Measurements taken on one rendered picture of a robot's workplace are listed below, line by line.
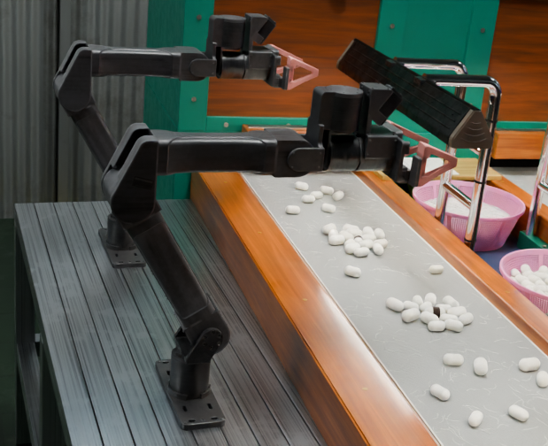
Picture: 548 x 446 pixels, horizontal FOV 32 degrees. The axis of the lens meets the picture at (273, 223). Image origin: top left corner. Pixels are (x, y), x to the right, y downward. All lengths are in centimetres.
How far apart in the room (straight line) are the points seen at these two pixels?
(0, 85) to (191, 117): 167
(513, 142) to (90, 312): 129
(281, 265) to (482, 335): 40
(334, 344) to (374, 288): 30
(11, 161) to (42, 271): 206
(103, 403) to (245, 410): 22
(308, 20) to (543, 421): 125
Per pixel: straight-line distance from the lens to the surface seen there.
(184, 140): 138
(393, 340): 167
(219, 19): 199
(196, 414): 152
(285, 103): 244
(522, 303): 184
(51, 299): 188
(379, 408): 142
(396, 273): 193
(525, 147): 267
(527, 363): 164
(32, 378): 231
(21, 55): 392
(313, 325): 163
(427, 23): 252
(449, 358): 161
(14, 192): 407
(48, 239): 215
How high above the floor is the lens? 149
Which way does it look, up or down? 21 degrees down
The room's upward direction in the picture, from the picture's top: 6 degrees clockwise
